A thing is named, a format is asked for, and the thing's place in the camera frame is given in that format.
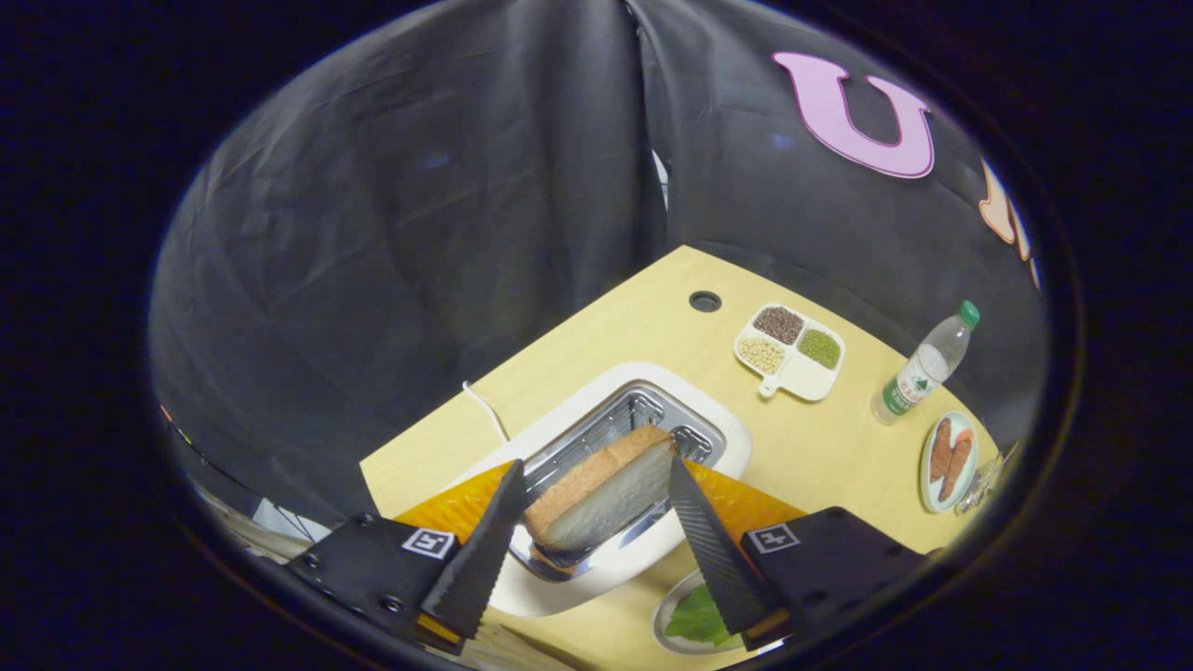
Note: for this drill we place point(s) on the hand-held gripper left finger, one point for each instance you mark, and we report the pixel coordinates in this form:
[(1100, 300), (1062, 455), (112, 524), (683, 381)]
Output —
[(485, 550)]

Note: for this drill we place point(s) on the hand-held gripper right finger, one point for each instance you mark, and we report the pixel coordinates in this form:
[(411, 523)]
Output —
[(713, 550)]

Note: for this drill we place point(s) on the green lettuce leaf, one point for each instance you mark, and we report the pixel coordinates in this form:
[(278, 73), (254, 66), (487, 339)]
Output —
[(699, 620)]

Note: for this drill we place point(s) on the plain bread slice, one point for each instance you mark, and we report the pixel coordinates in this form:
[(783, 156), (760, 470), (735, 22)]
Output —
[(606, 494)]

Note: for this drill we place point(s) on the large beige round plate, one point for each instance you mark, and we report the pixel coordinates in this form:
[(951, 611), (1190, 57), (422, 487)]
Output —
[(664, 629)]

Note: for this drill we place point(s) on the cream white toaster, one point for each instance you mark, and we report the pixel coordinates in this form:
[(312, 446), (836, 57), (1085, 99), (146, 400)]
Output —
[(736, 438)]

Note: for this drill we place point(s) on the white divided bean dish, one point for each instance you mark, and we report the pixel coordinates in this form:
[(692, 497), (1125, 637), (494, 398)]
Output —
[(802, 377)]

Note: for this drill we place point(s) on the pale green round plate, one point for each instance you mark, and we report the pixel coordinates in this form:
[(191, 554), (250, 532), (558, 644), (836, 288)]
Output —
[(935, 499)]

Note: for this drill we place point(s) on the brown meat piece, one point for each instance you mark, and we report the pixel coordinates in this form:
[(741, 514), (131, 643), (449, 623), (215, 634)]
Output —
[(939, 452)]

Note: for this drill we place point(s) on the brown meat piece reddish edge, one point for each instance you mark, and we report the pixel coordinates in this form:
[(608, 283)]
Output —
[(956, 466)]

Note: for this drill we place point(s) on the clear plastic water bottle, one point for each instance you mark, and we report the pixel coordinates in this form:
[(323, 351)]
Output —
[(918, 373)]

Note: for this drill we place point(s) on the black backdrop cloth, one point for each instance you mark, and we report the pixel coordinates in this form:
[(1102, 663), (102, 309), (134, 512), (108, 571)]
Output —
[(373, 233)]

